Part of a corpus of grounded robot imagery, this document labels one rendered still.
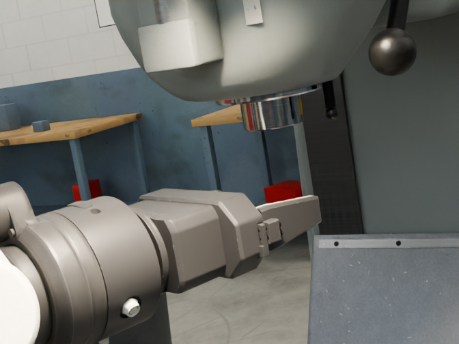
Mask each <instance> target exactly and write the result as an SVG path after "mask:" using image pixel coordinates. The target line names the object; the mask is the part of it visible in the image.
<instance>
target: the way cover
mask: <svg viewBox="0 0 459 344"><path fill-rule="evenodd" d="M323 244H324V245H323ZM447 254H448V255H451V256H448V255H447ZM352 255H353V256H352ZM351 256H352V257H351ZM358 261H359V262H360V264H359V263H358ZM350 264H351V265H353V266H350ZM365 268H366V269H365ZM369 271H370V274H369ZM404 272H407V273H404ZM325 273H326V275H325ZM392 278H393V279H394V281H393V279H392ZM343 280H345V281H344V282H343ZM426 281H428V282H426ZM326 289H327V290H328V292H326ZM426 290H428V291H426ZM440 293H441V294H440ZM386 298H387V299H386ZM389 304H391V306H389ZM347 308H350V309H347ZM356 308H357V309H356ZM340 313H341V314H343V316H342V315H340ZM391 315H392V317H391ZM320 321H322V323H321V322H320ZM349 321H350V322H349ZM349 330H350V332H348V331H349ZM407 337H411V338H407ZM343 343H345V344H459V233H399V234H391V235H390V234H354V235H313V243H312V256H311V282H310V297H309V323H308V337H307V344H343Z"/></svg>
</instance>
